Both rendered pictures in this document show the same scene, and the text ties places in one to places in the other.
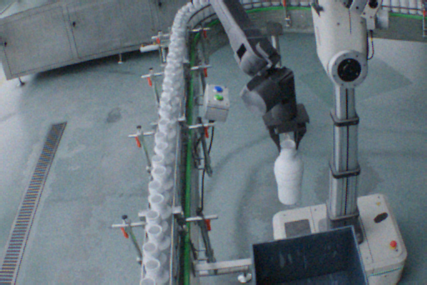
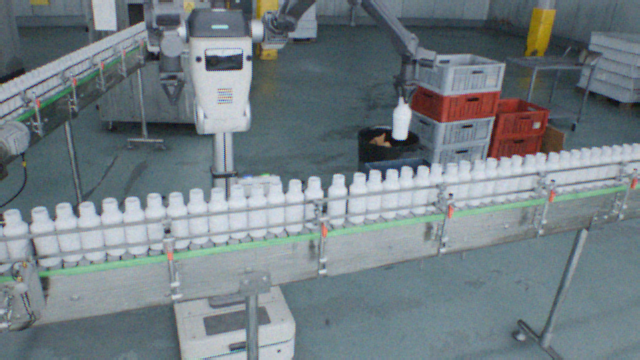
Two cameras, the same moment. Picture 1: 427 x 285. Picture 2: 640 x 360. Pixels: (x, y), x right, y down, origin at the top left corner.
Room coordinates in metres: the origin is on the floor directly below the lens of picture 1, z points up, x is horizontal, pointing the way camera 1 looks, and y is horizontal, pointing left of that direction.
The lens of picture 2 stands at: (2.02, 1.36, 1.80)
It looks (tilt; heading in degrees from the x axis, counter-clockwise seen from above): 25 degrees down; 244
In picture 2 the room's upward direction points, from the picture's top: 3 degrees clockwise
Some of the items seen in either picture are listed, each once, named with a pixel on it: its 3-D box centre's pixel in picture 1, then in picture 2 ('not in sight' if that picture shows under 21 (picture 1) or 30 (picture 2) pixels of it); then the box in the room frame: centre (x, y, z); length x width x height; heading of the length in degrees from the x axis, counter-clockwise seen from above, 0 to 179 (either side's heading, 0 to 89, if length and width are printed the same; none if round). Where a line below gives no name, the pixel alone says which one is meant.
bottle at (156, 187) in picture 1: (162, 207); (420, 189); (1.05, 0.17, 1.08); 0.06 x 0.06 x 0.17
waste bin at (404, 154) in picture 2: not in sight; (383, 175); (0.15, -1.37, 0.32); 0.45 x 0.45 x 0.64
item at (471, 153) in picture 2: not in sight; (445, 149); (-0.65, -1.65, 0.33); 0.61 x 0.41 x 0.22; 2
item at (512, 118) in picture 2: not in sight; (507, 117); (-1.36, -1.70, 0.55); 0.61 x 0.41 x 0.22; 178
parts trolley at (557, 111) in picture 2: not in sight; (545, 89); (-2.93, -2.62, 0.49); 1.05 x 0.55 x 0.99; 175
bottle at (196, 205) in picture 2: (175, 79); (197, 216); (1.80, 0.10, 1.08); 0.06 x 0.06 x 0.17
